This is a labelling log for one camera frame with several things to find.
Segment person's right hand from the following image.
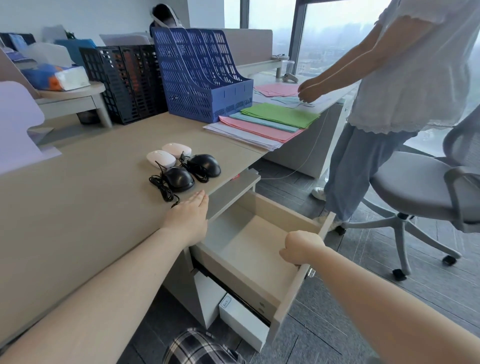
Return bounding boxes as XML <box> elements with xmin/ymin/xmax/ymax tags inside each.
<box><xmin>279</xmin><ymin>230</ymin><xmax>326</xmax><ymax>267</ymax></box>

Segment person's left hand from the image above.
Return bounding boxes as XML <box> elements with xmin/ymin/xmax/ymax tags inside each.
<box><xmin>161</xmin><ymin>190</ymin><xmax>209</xmax><ymax>248</ymax></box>

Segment beige wooden desk drawer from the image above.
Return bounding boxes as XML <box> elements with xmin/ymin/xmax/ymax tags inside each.
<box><xmin>189</xmin><ymin>169</ymin><xmax>336</xmax><ymax>353</ymax></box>

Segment person's left forearm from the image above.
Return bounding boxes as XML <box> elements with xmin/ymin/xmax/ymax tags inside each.
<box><xmin>0</xmin><ymin>227</ymin><xmax>190</xmax><ymax>364</ymax></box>

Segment person's right forearm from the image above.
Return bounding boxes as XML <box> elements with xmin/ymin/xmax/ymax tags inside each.
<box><xmin>305</xmin><ymin>244</ymin><xmax>480</xmax><ymax>364</ymax></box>

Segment white computer mouse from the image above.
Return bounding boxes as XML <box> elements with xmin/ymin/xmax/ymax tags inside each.
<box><xmin>146</xmin><ymin>150</ymin><xmax>176</xmax><ymax>169</ymax></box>
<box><xmin>162</xmin><ymin>142</ymin><xmax>192</xmax><ymax>159</ymax></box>

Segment white paper stack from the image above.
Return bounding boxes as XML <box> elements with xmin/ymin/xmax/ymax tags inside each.
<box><xmin>203</xmin><ymin>122</ymin><xmax>287</xmax><ymax>152</ymax></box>

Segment white box with label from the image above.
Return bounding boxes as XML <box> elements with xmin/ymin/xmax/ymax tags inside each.
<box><xmin>219</xmin><ymin>292</ymin><xmax>271</xmax><ymax>353</ymax></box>

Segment pink paper sheet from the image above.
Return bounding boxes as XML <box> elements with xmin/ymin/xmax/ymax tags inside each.
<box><xmin>218</xmin><ymin>115</ymin><xmax>306</xmax><ymax>144</ymax></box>

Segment light blue paper sheet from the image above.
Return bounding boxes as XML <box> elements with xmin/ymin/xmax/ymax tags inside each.
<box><xmin>229</xmin><ymin>112</ymin><xmax>299</xmax><ymax>133</ymax></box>

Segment green paper sheet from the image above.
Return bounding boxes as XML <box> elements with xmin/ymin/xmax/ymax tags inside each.
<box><xmin>240</xmin><ymin>103</ymin><xmax>321</xmax><ymax>130</ymax></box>

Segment blue plastic file organizer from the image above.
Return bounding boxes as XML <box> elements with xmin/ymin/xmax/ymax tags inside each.
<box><xmin>152</xmin><ymin>27</ymin><xmax>254</xmax><ymax>124</ymax></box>

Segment person's plaid trousers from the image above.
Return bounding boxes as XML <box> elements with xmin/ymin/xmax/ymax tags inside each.
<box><xmin>162</xmin><ymin>328</ymin><xmax>247</xmax><ymax>364</ymax></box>

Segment pink paper sheets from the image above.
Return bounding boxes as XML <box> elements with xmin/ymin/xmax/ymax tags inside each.
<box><xmin>254</xmin><ymin>83</ymin><xmax>301</xmax><ymax>98</ymax></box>

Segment black plastic file organizer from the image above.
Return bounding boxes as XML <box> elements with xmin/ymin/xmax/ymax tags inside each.
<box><xmin>79</xmin><ymin>44</ymin><xmax>168</xmax><ymax>125</ymax></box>

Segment grey office chair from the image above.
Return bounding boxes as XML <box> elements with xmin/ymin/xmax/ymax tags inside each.
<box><xmin>337</xmin><ymin>104</ymin><xmax>480</xmax><ymax>282</ymax></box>

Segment grey desk partition panel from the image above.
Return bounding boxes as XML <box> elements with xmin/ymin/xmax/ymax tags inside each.
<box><xmin>220</xmin><ymin>29</ymin><xmax>273</xmax><ymax>68</ymax></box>

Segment beige desk riser shelf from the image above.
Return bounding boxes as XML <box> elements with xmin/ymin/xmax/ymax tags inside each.
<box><xmin>35</xmin><ymin>81</ymin><xmax>113</xmax><ymax>128</ymax></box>

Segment black bag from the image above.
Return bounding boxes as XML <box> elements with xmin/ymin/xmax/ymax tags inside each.
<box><xmin>149</xmin><ymin>3</ymin><xmax>185</xmax><ymax>38</ymax></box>

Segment tissue pack with blue wrapper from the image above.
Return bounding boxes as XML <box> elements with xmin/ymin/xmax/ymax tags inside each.
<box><xmin>22</xmin><ymin>64</ymin><xmax>91</xmax><ymax>92</ymax></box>

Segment blue folder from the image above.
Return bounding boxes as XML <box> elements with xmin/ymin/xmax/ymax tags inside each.
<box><xmin>54</xmin><ymin>38</ymin><xmax>97</xmax><ymax>67</ymax></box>

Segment pale lilac paper sheet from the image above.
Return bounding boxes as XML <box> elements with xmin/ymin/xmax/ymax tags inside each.
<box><xmin>0</xmin><ymin>80</ymin><xmax>63</xmax><ymax>177</ymax></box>

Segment translucent white plastic container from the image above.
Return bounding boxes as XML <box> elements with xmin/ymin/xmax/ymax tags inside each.
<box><xmin>22</xmin><ymin>41</ymin><xmax>73</xmax><ymax>68</ymax></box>

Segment black wired computer mouse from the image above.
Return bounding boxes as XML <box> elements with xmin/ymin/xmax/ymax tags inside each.
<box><xmin>149</xmin><ymin>162</ymin><xmax>196</xmax><ymax>209</ymax></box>
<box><xmin>179</xmin><ymin>151</ymin><xmax>222</xmax><ymax>184</ymax></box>

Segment thin white cable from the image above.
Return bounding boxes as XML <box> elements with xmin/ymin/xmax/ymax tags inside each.
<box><xmin>260</xmin><ymin>109</ymin><xmax>331</xmax><ymax>181</ymax></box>

